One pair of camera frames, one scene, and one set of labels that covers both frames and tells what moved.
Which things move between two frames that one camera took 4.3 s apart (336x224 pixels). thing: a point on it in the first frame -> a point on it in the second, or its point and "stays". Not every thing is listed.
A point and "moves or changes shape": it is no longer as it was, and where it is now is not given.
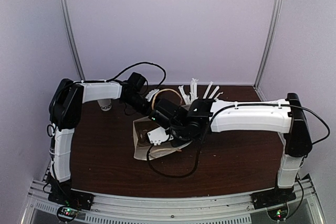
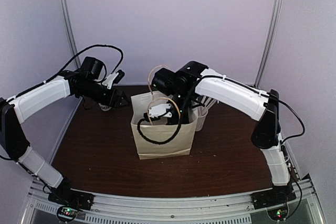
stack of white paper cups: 105,105 stays
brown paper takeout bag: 143,149 moves or changes shape
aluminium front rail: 226,209 stays
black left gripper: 147,111 -> 115,103
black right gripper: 179,142 -> 173,121
